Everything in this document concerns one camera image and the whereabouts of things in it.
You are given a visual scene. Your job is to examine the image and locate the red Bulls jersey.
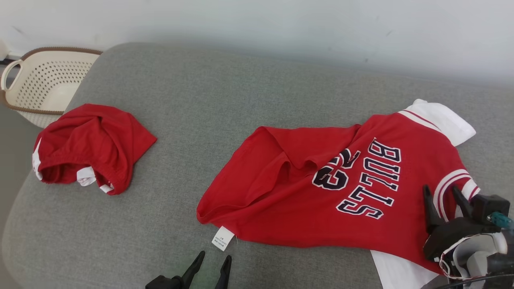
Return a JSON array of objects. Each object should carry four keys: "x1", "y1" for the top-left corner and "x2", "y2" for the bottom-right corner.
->
[{"x1": 196, "y1": 99, "x2": 481, "y2": 289}]

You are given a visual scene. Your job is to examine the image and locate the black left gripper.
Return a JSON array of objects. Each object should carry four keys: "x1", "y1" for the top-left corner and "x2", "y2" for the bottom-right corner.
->
[{"x1": 145, "y1": 251, "x2": 233, "y2": 289}]

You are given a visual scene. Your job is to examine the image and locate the cream perforated laundry basket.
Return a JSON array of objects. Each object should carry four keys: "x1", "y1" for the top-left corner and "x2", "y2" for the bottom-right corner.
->
[{"x1": 0, "y1": 47, "x2": 103, "y2": 129}]

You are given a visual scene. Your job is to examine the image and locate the red white wire bundle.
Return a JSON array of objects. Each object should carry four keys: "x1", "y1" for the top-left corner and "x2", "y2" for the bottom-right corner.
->
[{"x1": 439, "y1": 236, "x2": 471, "y2": 280}]

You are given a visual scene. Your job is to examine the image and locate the red shorts with white stripe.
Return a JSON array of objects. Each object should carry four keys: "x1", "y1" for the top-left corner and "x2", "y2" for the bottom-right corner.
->
[{"x1": 32, "y1": 104, "x2": 157, "y2": 196}]

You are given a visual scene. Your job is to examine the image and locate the grey fabric sofa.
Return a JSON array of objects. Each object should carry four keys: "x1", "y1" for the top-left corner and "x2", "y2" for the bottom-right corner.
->
[{"x1": 2, "y1": 42, "x2": 514, "y2": 289}]

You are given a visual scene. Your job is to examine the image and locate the teal cable connector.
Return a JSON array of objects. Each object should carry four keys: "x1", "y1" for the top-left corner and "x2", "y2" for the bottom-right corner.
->
[{"x1": 487, "y1": 212, "x2": 514, "y2": 230}]

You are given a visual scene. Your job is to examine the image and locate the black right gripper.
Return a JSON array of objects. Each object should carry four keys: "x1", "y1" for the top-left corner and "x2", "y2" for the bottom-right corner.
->
[{"x1": 422, "y1": 185, "x2": 502, "y2": 261}]

